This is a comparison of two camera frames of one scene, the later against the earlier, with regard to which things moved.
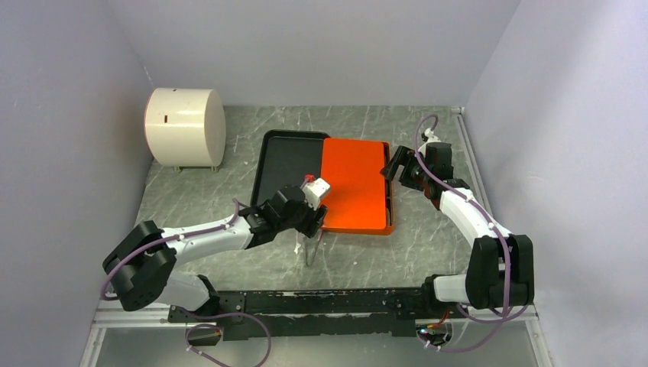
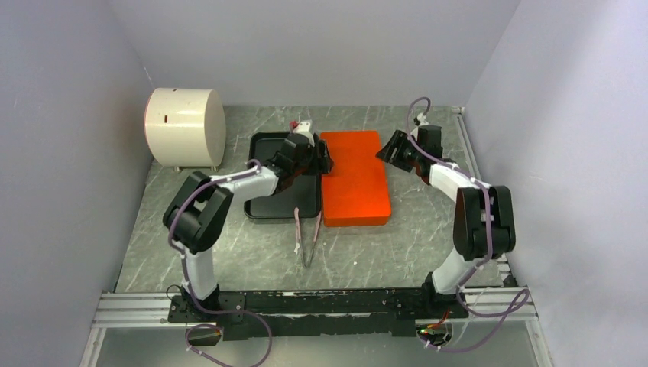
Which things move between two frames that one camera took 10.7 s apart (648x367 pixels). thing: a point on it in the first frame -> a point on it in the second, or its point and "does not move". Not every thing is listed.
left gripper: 310,226 -> 325,163
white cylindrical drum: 185,128 does not move
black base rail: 345,313 does not move
